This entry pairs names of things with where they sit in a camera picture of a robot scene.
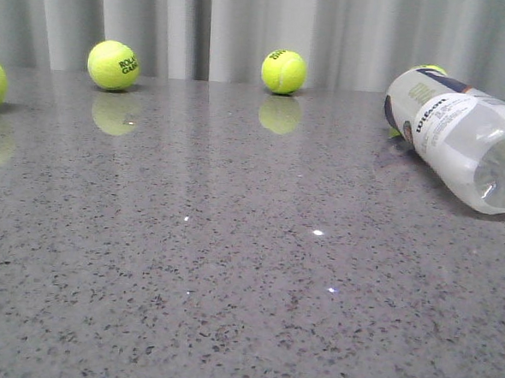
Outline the clear Wilson tennis ball can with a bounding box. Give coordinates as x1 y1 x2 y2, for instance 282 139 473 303
383 69 505 215

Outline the centre tennis ball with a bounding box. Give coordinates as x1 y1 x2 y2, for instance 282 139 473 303
261 50 307 95

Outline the Roland Garros tennis ball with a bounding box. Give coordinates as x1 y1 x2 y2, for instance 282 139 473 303
87 39 140 91

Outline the right tennis ball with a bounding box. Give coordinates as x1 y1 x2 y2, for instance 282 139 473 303
412 64 448 77

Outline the grey pleated curtain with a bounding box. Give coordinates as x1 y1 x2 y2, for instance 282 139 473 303
0 0 505 99

